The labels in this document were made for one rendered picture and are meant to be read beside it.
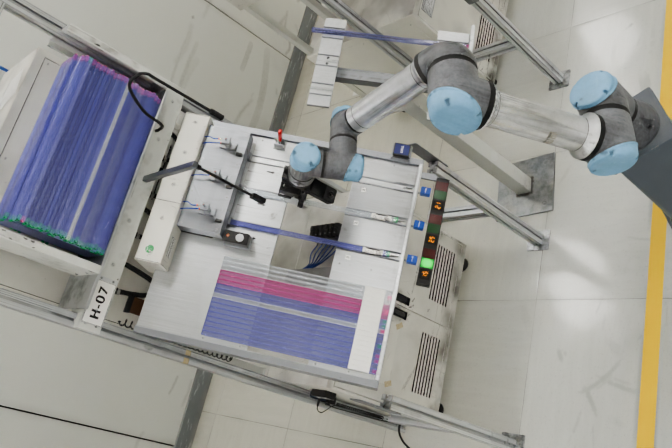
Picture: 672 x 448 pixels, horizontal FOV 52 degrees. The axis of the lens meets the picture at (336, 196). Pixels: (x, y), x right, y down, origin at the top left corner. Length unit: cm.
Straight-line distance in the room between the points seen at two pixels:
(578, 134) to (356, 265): 74
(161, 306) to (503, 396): 123
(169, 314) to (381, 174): 75
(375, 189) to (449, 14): 110
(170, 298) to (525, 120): 112
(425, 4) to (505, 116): 133
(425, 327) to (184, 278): 94
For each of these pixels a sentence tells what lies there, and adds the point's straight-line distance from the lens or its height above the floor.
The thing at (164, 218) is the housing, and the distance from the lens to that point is 207.
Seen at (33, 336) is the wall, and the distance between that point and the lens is 350.
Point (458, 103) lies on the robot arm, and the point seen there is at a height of 113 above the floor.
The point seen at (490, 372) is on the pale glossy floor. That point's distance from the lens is 262.
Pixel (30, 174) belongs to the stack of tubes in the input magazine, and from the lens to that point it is 193.
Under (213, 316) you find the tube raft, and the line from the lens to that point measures 202.
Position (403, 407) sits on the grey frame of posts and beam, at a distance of 206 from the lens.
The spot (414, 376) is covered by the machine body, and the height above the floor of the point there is 22.
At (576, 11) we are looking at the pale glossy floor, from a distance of 318.
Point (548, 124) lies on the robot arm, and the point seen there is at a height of 91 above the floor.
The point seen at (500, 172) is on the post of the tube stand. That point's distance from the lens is 265.
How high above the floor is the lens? 209
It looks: 35 degrees down
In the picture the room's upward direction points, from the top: 60 degrees counter-clockwise
